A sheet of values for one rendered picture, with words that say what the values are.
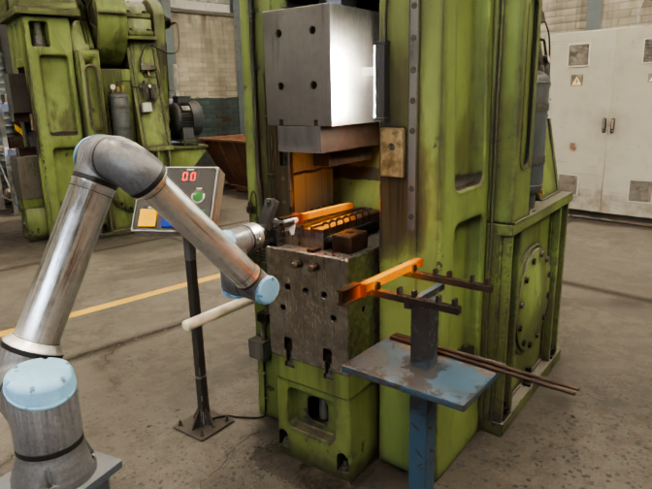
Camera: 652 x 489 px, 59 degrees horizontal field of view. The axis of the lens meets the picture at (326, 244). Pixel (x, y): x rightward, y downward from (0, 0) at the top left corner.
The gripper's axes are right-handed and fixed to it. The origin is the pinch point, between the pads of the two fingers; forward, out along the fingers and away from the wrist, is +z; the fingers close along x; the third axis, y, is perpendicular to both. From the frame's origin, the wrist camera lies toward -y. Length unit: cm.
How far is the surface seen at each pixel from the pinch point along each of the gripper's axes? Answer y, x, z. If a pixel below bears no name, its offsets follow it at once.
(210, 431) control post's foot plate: 104, -50, -5
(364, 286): 8, 49, -30
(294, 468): 104, -2, -4
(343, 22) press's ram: -66, 12, 17
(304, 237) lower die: 9.2, -1.3, 7.3
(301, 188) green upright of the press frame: -4.6, -18.6, 28.1
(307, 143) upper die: -26.0, 1.2, 7.9
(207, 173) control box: -12.8, -46.0, 1.8
